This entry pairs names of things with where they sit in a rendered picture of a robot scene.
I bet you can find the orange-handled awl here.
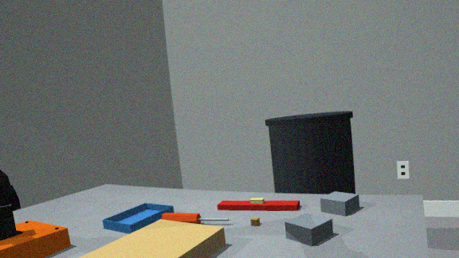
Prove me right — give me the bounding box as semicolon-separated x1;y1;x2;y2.
161;213;231;224

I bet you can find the blue shallow tray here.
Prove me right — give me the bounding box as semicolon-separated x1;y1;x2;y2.
103;202;175;234

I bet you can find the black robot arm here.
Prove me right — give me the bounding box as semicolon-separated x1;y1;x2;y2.
0;170;23;240

